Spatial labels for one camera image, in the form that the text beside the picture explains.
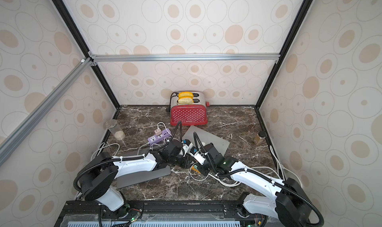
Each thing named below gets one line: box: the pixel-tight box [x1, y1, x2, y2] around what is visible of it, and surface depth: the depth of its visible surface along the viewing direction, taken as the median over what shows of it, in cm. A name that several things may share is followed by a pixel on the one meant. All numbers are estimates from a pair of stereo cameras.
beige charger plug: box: [154, 128, 163, 136], surface depth 99 cm
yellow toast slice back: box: [178, 91, 194, 98], surface depth 102 cm
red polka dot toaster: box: [170, 91, 211, 126], surface depth 101 cm
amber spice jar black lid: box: [254, 130, 266, 146], surface depth 94 cm
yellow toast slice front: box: [178, 96, 194, 104], surface depth 99 cm
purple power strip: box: [147, 127, 172, 145], surface depth 100 cm
